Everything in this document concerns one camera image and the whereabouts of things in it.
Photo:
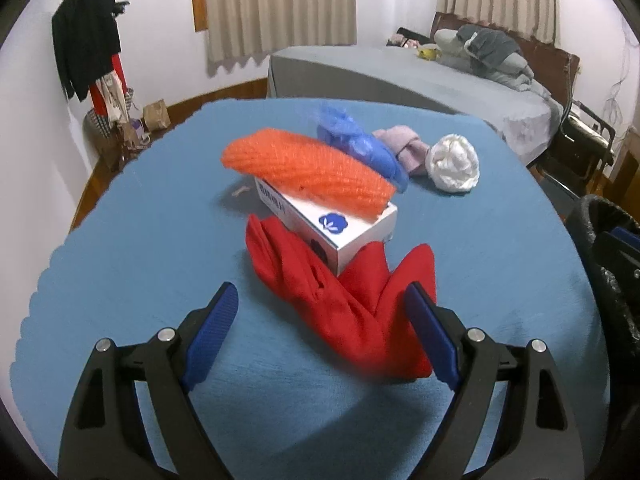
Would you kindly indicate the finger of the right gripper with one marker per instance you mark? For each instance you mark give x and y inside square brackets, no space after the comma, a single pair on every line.
[618,249]

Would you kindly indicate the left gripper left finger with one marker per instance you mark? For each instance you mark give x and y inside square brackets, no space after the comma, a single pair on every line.
[104,435]

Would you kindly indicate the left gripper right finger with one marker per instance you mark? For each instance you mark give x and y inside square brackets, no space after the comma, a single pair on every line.
[537,436]

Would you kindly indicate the white tissue ball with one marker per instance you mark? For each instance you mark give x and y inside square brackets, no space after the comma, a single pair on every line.
[453,165]

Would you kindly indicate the red cloth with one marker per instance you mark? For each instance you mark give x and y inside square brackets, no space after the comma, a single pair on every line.
[360,314]

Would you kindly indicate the pink knitted sock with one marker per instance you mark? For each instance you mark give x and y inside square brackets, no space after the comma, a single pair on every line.
[407,146]

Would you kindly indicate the alcohol pads box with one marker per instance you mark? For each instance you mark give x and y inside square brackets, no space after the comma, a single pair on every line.
[335,237]

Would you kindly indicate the blue plastic bag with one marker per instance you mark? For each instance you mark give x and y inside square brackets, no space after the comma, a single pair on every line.
[339,130]

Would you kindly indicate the black lined trash bin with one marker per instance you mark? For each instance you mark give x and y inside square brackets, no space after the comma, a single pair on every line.
[616,292]

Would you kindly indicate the black bedside chair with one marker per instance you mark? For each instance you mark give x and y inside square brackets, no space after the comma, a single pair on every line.
[579,151]

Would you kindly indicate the bed with grey sheet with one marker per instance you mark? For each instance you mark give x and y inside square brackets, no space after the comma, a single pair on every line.
[525,120]

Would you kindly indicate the wooden headboard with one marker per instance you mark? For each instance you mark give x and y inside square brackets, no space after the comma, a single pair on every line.
[553,67]

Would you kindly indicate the blue table cloth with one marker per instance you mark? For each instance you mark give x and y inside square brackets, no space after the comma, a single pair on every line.
[277,403]

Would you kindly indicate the grey pillow pile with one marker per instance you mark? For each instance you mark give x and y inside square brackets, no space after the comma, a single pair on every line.
[513,73]

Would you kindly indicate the dark grey folded blanket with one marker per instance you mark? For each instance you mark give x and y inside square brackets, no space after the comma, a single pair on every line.
[489,46]

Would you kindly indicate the yellow plush toy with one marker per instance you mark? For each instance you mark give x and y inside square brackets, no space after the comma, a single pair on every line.
[429,52]

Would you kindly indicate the wooden coat rack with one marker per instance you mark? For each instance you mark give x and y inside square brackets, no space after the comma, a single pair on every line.
[143,138]

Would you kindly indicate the checkered basket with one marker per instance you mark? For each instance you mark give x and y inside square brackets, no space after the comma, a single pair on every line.
[108,126]

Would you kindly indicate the brown paper bag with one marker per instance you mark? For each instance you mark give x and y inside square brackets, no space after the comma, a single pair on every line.
[156,116]

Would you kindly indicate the red hanging garment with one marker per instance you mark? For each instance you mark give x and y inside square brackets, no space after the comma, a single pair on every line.
[108,94]

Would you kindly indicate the black hanging jacket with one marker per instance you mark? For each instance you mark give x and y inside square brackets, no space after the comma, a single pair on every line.
[85,36]

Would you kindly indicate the left beige curtain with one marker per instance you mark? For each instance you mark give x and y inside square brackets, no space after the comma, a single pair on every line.
[242,28]

